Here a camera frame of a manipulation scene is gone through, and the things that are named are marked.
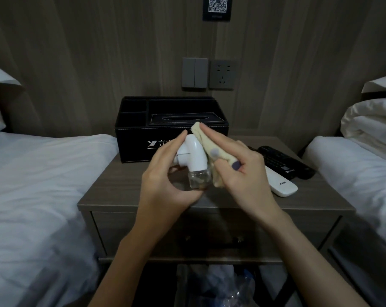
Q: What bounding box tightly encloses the person's right forearm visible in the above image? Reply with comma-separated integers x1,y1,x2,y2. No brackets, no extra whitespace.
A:
258,208,371,307

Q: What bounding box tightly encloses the black wall sign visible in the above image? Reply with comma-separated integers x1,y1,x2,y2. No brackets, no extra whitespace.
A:
203,0,232,22

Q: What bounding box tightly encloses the grey wall light switch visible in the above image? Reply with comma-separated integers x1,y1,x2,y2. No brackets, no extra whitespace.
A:
182,57,209,90

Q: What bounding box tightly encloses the white bed sheet mattress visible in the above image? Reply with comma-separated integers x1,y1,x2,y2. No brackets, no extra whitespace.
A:
303,136,386,253

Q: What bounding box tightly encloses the grey wooden nightstand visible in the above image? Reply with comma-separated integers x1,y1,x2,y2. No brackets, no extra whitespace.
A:
77,135,357,307

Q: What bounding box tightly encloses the folded white duvet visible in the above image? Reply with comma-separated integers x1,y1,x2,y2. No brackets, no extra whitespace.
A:
340,98,386,157

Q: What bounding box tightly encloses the person's right hand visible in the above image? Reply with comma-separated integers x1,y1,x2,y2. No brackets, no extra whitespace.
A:
199,123,284,223

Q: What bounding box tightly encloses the person's left hand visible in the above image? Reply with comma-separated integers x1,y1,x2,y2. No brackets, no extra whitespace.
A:
134,129,206,234

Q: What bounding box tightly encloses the brown padded headboard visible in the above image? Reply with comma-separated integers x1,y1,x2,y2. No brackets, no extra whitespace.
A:
0,84,45,138

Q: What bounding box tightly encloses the person's left forearm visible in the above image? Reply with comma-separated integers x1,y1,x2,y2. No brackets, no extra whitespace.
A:
89,220,169,307

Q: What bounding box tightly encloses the nightstand drawer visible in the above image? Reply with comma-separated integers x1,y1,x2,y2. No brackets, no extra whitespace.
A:
91,211,340,258

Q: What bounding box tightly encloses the grey bed base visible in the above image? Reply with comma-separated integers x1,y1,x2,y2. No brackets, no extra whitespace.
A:
329,217,386,307

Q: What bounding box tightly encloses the white plug-in vaporizer with bottle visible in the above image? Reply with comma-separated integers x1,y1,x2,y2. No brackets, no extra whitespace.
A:
173,133,211,191

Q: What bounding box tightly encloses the pale yellow cleaning cloth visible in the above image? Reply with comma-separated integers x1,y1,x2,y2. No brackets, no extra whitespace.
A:
190,122,238,189

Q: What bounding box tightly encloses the white remote control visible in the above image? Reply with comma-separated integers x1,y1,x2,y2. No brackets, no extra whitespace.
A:
264,165,298,198

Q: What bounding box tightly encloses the white bed duvet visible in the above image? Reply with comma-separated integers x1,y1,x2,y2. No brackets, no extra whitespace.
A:
0,131,118,307

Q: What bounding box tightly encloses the clear plastic bag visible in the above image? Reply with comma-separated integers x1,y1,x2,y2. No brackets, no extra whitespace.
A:
175,264,261,307

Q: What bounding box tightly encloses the black remote control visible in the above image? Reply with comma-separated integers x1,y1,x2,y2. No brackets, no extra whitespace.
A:
247,146,297,182
258,145,316,180

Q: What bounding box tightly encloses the black leather tissue box organizer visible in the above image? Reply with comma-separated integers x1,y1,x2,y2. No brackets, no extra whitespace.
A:
114,96,229,163

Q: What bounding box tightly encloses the grey wall power outlet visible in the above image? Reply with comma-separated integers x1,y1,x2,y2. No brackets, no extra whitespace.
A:
209,59,236,90

